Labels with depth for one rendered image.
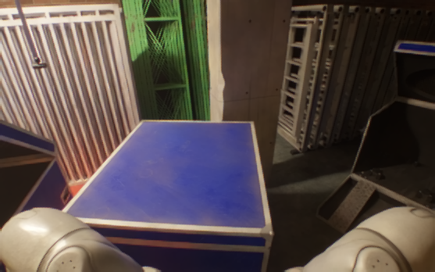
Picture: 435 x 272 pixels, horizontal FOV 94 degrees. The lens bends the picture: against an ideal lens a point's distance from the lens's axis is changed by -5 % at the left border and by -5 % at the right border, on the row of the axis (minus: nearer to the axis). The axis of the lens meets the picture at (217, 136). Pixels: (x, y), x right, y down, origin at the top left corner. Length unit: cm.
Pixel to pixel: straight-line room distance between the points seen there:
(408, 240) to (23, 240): 71
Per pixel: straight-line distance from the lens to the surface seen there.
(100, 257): 44
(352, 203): 288
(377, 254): 44
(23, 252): 55
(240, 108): 212
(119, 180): 141
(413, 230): 56
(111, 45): 278
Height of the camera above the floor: 189
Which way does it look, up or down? 28 degrees down
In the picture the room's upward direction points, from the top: 1 degrees counter-clockwise
